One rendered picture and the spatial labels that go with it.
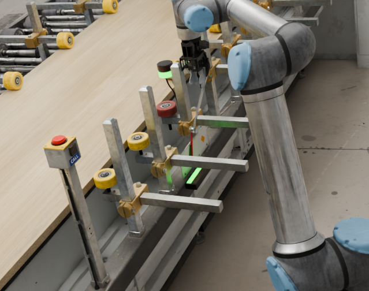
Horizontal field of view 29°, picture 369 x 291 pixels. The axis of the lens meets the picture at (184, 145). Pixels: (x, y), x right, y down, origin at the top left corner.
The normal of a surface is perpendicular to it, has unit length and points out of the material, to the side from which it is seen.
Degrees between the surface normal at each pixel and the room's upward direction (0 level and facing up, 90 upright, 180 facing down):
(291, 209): 73
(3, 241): 0
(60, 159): 90
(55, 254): 90
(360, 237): 5
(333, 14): 90
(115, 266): 0
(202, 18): 90
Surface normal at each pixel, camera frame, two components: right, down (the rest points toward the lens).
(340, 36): -0.39, 0.51
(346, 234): -0.08, -0.88
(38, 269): 0.90, 0.07
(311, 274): 0.15, 0.15
